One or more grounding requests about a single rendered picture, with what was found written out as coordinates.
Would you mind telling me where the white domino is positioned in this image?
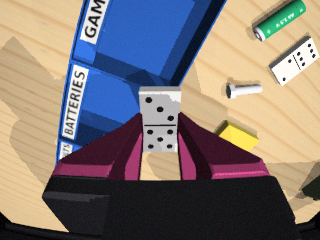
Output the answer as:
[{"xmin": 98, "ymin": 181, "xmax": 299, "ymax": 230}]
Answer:
[
  {"xmin": 139, "ymin": 86, "xmax": 181, "ymax": 152},
  {"xmin": 268, "ymin": 36, "xmax": 319, "ymax": 86}
]

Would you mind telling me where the green aa battery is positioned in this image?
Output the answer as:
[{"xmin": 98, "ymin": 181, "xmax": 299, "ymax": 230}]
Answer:
[{"xmin": 253, "ymin": 0, "xmax": 306, "ymax": 42}]

